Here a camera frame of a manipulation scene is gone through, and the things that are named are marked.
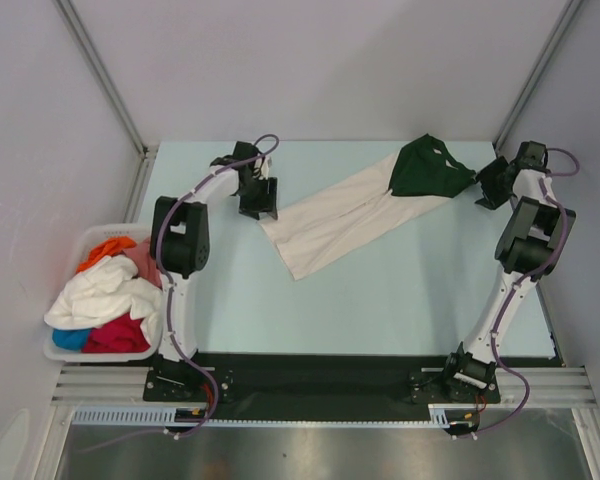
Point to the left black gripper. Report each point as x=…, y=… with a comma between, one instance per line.
x=267, y=203

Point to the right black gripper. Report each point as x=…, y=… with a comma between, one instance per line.
x=493, y=199

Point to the white green raglan t-shirt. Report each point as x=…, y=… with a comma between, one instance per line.
x=317, y=231

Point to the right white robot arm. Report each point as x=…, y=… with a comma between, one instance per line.
x=528, y=249

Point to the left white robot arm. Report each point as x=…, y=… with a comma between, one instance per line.
x=180, y=246

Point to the pink t-shirt in basket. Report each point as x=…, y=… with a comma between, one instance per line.
x=145, y=264

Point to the orange t-shirt in basket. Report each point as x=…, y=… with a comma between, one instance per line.
x=110, y=247

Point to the white t-shirt in basket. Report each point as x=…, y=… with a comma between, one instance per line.
x=104, y=292

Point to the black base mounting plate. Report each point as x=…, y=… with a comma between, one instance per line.
x=313, y=388

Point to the red t-shirt in basket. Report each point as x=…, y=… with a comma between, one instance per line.
x=121, y=335

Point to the blue t-shirt in basket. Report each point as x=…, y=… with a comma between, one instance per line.
x=72, y=340

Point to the right aluminium frame post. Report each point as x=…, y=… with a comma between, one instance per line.
x=540, y=68

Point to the aluminium frame post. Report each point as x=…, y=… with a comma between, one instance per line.
x=144, y=153
x=540, y=68

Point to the left aluminium frame post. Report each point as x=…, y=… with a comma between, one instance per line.
x=144, y=153

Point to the white slotted cable duct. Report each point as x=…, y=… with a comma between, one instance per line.
x=188, y=417

